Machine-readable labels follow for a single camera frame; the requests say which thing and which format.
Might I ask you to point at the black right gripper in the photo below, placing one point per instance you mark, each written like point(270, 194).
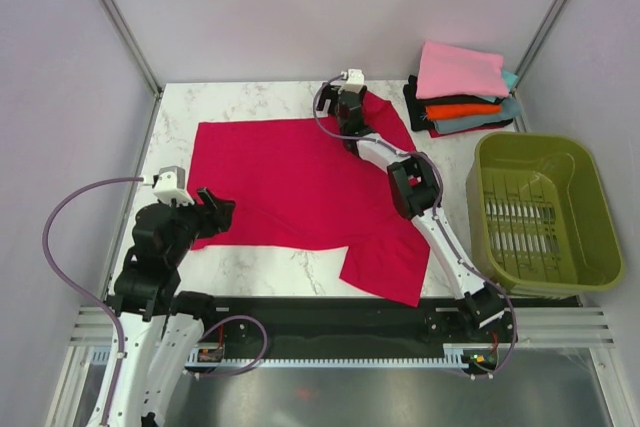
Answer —
point(328, 92)

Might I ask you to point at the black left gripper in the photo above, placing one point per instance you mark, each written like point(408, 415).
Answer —
point(221, 218)

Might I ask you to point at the magenta t shirt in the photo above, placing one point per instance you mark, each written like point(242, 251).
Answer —
point(296, 186)

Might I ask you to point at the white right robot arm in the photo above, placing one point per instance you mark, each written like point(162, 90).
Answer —
point(416, 190)

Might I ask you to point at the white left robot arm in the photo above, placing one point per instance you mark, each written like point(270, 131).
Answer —
point(158, 326)

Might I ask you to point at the folded black t shirt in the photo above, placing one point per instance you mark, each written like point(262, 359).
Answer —
point(416, 107)

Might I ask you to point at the folded orange t shirt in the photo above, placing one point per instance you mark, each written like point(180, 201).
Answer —
point(453, 111)

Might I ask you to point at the folded dark red t shirt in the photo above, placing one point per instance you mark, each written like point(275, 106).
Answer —
point(434, 133)

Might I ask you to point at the folded pink t shirt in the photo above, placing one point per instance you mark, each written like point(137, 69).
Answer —
point(446, 70)

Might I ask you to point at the folded teal t shirt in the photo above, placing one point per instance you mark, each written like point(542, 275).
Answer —
point(510, 79)

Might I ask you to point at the folded grey blue t shirt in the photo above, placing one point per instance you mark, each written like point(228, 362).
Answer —
point(511, 108)

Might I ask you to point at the olive green plastic basket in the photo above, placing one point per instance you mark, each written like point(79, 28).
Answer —
point(540, 224)

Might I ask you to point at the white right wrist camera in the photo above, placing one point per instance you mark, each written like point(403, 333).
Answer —
point(353, 79)

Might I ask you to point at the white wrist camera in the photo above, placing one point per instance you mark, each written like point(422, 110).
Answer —
point(169, 186)
point(353, 79)

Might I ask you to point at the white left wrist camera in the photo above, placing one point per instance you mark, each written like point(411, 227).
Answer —
point(169, 186)

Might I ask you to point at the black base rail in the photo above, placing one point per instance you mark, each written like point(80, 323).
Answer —
point(339, 329)

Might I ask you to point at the white slotted cable duct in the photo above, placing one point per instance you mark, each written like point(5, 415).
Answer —
point(452, 359)

